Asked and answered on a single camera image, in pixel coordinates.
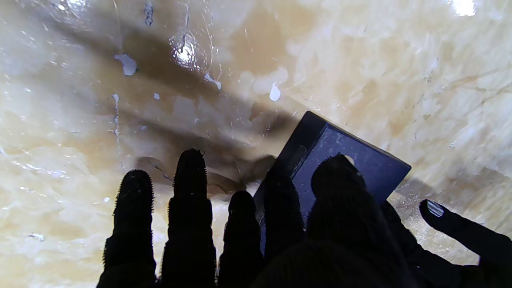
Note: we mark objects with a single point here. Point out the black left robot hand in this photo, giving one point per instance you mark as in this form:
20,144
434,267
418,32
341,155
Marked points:
492,272

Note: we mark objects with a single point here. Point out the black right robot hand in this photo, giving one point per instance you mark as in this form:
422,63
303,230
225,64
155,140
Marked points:
340,248

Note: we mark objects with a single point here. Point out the black gift box lid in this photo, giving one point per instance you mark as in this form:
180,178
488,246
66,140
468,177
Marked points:
360,148

